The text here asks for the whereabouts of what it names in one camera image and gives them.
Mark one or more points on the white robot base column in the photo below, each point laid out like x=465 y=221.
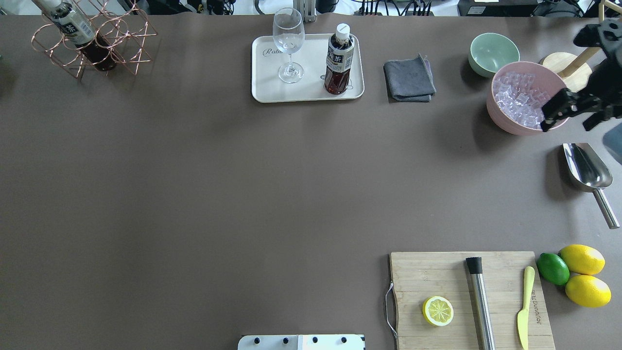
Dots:
x=303 y=342

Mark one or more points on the bamboo cutting board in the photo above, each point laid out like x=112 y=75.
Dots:
x=416 y=276

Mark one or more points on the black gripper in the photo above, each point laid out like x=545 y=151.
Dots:
x=606 y=83

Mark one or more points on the lemon half slice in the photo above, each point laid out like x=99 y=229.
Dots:
x=438 y=311

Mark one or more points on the copper wire bottle basket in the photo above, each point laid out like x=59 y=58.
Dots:
x=126 y=32

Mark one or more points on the folded grey cloth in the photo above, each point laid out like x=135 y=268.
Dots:
x=410 y=80

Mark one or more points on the steel ice scoop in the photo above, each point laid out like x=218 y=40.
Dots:
x=589 y=173

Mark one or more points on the pink bowl of ice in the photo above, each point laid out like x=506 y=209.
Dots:
x=518 y=92

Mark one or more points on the yellow lemon lower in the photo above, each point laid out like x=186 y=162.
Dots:
x=588 y=291

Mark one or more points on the tea bottle white cap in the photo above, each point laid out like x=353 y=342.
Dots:
x=339 y=60

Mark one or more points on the white rabbit tray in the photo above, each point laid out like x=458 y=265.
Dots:
x=266 y=86

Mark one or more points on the yellow lemon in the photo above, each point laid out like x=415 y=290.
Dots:
x=582 y=259
x=588 y=291

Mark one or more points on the yellow lemon upper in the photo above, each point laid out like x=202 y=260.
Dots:
x=582 y=259

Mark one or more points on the green lime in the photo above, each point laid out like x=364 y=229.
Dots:
x=553 y=269

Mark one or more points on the clear wine glass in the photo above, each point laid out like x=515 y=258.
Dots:
x=289 y=36

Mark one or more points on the yellow plastic knife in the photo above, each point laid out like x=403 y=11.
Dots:
x=522 y=317

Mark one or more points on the green ceramic bowl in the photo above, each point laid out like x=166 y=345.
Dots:
x=489 y=52

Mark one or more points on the steel muddler black tip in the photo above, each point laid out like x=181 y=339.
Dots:
x=476 y=272

